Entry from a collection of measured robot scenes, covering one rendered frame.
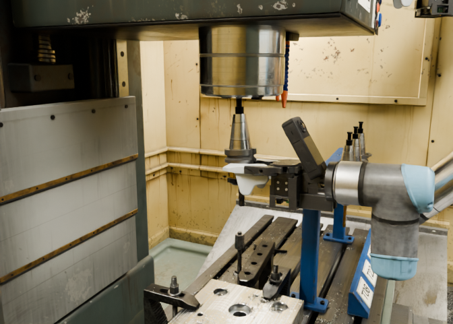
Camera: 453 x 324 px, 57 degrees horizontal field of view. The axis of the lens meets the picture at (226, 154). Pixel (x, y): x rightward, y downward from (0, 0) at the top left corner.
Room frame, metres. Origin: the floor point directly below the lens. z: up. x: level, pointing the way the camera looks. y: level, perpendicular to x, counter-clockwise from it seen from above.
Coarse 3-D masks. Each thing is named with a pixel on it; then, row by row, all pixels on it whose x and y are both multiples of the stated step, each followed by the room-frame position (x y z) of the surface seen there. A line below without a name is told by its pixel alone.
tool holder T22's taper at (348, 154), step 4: (344, 144) 1.11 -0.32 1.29; (344, 148) 1.10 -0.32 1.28; (348, 148) 1.09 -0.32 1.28; (352, 148) 1.09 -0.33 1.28; (344, 152) 1.10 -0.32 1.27; (348, 152) 1.09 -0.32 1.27; (352, 152) 1.09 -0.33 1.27; (344, 156) 1.09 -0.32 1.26; (348, 156) 1.09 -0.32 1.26; (352, 156) 1.09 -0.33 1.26; (340, 160) 1.11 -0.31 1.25; (344, 160) 1.09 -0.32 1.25; (348, 160) 1.09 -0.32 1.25; (352, 160) 1.09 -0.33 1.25
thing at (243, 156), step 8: (224, 152) 0.80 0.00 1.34; (232, 152) 0.78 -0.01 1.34; (240, 152) 0.77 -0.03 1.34; (248, 152) 0.78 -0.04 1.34; (256, 152) 0.80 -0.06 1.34; (224, 160) 0.80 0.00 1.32; (232, 160) 0.78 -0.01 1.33; (240, 160) 0.77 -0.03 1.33; (248, 160) 0.78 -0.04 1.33; (256, 160) 0.80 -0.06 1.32
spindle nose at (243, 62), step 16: (208, 32) 0.75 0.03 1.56; (224, 32) 0.73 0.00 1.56; (240, 32) 0.72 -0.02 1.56; (256, 32) 0.73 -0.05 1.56; (272, 32) 0.74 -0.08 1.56; (208, 48) 0.75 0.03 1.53; (224, 48) 0.73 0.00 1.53; (240, 48) 0.72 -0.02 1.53; (256, 48) 0.73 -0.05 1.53; (272, 48) 0.74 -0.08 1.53; (208, 64) 0.75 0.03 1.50; (224, 64) 0.73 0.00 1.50; (240, 64) 0.72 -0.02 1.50; (256, 64) 0.73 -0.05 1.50; (272, 64) 0.74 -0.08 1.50; (208, 80) 0.75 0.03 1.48; (224, 80) 0.73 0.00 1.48; (240, 80) 0.72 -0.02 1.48; (256, 80) 0.73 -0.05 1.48; (272, 80) 0.74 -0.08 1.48; (224, 96) 0.74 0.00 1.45; (240, 96) 0.73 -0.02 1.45; (256, 96) 0.73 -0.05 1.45
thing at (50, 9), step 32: (32, 0) 0.85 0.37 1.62; (64, 0) 0.82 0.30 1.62; (96, 0) 0.78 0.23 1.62; (128, 0) 0.76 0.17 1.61; (160, 0) 0.73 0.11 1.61; (192, 0) 0.70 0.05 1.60; (224, 0) 0.68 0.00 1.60; (256, 0) 0.66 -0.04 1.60; (288, 0) 0.64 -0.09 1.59; (320, 0) 0.62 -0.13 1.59; (352, 0) 0.66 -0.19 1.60; (32, 32) 0.91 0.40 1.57; (64, 32) 0.91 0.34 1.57; (96, 32) 0.91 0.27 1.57; (128, 32) 0.91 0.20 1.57; (160, 32) 0.91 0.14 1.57; (192, 32) 0.91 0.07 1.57; (320, 32) 0.91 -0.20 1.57; (352, 32) 0.91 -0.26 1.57
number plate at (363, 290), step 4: (360, 280) 0.99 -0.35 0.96; (360, 284) 0.98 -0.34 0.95; (364, 284) 0.99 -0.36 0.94; (360, 288) 0.96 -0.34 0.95; (364, 288) 0.98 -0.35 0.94; (368, 288) 1.00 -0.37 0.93; (360, 292) 0.95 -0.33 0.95; (364, 292) 0.96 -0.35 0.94; (368, 292) 0.98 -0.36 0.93; (372, 292) 1.00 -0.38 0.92; (360, 296) 0.94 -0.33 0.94; (364, 296) 0.95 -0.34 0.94; (368, 296) 0.96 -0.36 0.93; (372, 296) 0.98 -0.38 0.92; (364, 300) 0.94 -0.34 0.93; (368, 300) 0.95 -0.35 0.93; (368, 304) 0.94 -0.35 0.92
